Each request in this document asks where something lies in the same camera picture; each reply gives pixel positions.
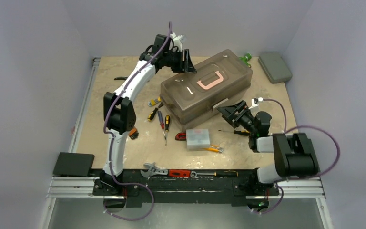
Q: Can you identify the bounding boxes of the orange black hex key set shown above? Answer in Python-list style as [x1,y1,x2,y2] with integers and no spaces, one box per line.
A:
[128,127,139,140]

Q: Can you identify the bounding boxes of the translucent white parts box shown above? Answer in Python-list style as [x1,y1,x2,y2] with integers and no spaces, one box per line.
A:
[186,129,211,150]

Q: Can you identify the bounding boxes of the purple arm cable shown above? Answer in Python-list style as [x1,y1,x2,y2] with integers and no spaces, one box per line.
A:
[252,98,341,216]
[102,21,173,222]

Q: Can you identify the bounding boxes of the green plastic tool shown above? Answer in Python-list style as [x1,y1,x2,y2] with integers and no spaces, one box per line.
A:
[239,53,252,68]

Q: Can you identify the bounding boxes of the yellow black screwdriver near box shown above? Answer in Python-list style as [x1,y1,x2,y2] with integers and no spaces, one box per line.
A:
[219,130,250,136]

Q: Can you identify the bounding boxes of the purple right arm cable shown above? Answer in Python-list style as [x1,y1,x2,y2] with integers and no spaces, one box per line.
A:
[252,98,341,216]

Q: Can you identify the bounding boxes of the beige translucent tool box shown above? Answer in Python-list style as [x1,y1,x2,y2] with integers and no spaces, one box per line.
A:
[160,49,253,132]

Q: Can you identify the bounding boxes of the grey plastic case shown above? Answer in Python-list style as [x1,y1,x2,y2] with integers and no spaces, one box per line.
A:
[258,52,293,84]

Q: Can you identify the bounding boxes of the red black utility knife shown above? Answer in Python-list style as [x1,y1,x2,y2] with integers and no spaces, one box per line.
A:
[175,132,187,141]

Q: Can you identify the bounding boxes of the black box on rail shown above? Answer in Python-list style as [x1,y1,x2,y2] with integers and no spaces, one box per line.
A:
[52,152,95,177]

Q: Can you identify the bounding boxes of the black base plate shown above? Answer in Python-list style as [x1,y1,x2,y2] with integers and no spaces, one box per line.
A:
[92,169,280,210]

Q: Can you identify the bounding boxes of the orange handled tool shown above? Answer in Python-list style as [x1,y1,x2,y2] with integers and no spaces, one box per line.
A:
[203,145,224,153]

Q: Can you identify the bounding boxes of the red handled ratchet tool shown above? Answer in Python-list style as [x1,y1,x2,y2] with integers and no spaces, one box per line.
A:
[168,169,197,178]

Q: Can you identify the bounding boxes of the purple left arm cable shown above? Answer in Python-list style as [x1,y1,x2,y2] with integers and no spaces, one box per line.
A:
[102,21,173,222]

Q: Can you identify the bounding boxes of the yellow black short screwdriver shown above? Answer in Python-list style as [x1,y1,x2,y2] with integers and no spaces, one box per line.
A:
[164,115,170,145]

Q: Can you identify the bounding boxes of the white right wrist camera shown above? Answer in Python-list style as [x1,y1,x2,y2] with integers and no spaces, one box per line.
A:
[249,97,264,110]

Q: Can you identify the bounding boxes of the red blue screwdriver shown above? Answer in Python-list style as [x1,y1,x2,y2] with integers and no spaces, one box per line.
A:
[157,110,166,139]

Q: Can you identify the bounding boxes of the silver adjustable wrench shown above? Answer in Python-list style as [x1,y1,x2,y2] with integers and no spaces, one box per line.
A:
[140,162,168,178]

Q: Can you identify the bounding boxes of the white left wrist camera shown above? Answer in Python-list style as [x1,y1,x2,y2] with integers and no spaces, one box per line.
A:
[170,32,186,51]

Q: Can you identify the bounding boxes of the black yellow stubby screwdriver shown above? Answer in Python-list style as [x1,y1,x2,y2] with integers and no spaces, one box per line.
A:
[147,102,163,122]

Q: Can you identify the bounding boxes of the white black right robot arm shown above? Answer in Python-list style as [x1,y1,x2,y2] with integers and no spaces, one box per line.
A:
[217,101,320,194]

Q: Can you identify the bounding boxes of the black handled pliers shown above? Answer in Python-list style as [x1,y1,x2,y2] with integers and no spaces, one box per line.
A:
[113,77,128,81]

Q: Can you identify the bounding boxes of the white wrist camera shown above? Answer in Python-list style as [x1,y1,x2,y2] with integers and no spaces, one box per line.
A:
[249,97,264,110]
[170,32,186,51]

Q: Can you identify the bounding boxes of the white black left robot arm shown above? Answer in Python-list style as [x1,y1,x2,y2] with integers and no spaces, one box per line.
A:
[100,33,196,195]

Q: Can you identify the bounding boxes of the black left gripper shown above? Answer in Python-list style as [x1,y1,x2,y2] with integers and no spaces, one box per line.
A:
[163,50,195,74]

